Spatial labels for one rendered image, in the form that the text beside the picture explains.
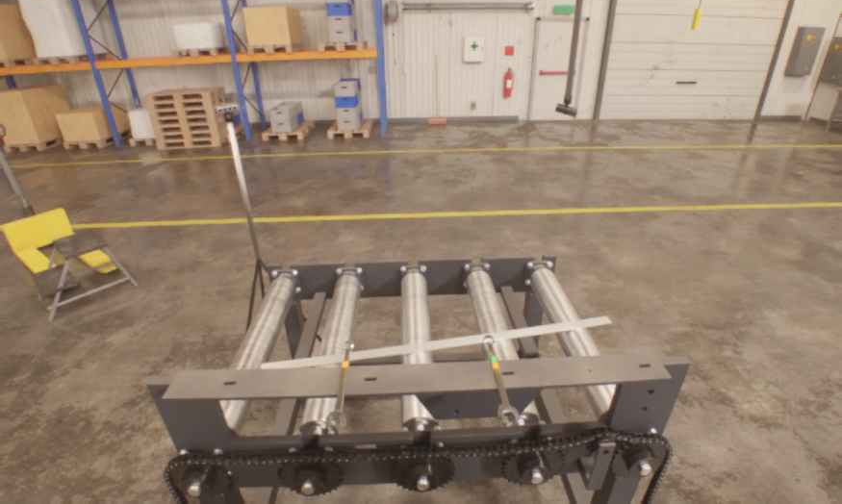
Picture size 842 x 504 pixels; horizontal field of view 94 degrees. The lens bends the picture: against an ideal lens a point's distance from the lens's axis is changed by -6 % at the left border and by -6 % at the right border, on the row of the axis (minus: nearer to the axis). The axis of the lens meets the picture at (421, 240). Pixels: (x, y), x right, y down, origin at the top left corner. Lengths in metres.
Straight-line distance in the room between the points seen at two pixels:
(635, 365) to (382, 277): 1.20
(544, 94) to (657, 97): 2.72
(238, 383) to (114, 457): 1.75
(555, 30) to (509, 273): 8.57
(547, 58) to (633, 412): 9.33
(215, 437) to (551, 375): 0.87
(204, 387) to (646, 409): 1.11
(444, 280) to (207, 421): 1.18
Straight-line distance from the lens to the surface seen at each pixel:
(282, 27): 8.62
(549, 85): 10.29
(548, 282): 1.87
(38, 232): 5.59
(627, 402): 1.25
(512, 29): 10.03
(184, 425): 1.28
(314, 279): 2.01
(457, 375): 1.02
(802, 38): 13.13
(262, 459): 1.23
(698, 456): 2.66
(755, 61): 12.65
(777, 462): 2.85
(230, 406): 1.43
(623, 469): 1.39
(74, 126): 10.73
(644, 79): 11.16
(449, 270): 1.96
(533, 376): 1.05
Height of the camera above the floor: 1.89
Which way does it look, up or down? 27 degrees down
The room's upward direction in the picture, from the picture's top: 1 degrees counter-clockwise
